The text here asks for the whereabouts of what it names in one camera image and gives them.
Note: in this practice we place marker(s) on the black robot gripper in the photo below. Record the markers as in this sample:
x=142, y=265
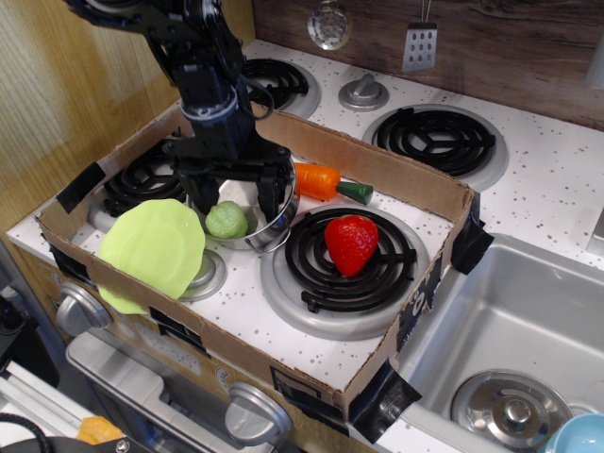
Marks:
x=226, y=145

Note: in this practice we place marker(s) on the light green toy broccoli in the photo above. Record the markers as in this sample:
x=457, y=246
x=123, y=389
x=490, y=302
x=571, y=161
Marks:
x=226, y=220

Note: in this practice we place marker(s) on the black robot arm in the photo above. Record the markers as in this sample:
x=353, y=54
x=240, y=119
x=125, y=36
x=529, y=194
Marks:
x=200, y=56

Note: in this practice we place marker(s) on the stainless steel toy pot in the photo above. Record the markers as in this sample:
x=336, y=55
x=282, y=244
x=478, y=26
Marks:
x=262, y=236

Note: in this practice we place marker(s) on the orange toy carrot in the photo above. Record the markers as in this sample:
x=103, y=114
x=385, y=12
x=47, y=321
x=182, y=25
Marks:
x=325, y=183

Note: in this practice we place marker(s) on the front left black burner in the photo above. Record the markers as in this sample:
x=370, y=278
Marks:
x=148, y=177

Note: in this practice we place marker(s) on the black burner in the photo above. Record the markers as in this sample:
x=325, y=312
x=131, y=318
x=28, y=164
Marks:
x=306, y=290
x=455, y=141
x=148, y=177
x=282, y=85

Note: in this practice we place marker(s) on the small silver stovetop disc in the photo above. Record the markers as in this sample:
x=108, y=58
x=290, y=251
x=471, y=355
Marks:
x=209, y=280

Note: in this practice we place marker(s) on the light green plastic plate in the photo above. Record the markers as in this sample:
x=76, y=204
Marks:
x=160, y=243

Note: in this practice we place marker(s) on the rear left black burner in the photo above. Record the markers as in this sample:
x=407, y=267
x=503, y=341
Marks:
x=282, y=85

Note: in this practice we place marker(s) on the front right black burner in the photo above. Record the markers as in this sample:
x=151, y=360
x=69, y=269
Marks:
x=306, y=290

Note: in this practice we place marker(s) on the red toy strawberry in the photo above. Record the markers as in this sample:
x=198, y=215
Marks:
x=351, y=241

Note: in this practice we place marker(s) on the silver stovetop knob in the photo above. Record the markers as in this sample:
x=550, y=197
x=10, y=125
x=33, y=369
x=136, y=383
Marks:
x=364, y=94

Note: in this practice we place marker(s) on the hanging silver strainer ladle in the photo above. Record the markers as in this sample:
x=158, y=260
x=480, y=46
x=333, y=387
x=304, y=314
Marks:
x=329, y=25

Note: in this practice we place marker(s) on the left silver oven knob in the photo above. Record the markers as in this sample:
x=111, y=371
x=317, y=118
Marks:
x=79, y=311

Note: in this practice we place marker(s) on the silver oven knob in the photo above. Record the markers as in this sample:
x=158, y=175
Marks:
x=79, y=311
x=254, y=418

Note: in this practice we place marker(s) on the rear right black burner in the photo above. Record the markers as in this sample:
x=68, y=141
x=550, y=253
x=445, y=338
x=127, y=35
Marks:
x=455, y=141

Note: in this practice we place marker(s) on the hanging silver slotted spatula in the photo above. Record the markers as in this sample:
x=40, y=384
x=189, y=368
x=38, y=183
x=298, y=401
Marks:
x=420, y=42

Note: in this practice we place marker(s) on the right silver oven knob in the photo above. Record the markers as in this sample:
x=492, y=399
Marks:
x=254, y=418

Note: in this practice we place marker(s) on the orange cloth piece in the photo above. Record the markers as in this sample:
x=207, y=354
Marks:
x=96, y=430

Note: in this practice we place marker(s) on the silver toy sink basin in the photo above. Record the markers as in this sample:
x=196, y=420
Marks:
x=522, y=309

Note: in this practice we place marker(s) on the steel pot lid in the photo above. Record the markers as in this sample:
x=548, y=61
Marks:
x=510, y=409

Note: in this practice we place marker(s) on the light blue bowl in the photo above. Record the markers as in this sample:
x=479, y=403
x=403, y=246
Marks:
x=583, y=433

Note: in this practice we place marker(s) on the silver oven door handle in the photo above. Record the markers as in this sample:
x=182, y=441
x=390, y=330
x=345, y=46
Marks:
x=165, y=415

